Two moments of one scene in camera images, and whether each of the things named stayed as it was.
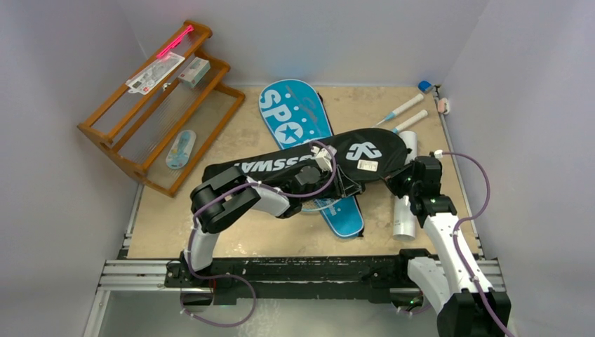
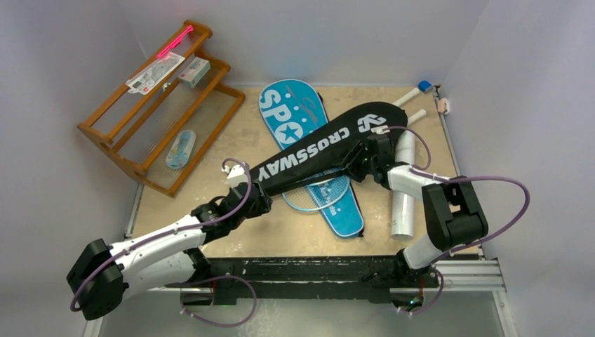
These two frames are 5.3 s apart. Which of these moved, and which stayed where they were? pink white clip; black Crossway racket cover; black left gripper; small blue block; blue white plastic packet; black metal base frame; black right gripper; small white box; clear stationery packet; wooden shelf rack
Moved: black left gripper; black right gripper; black Crossway racket cover
Stayed: blue white plastic packet; pink white clip; clear stationery packet; black metal base frame; small blue block; wooden shelf rack; small white box
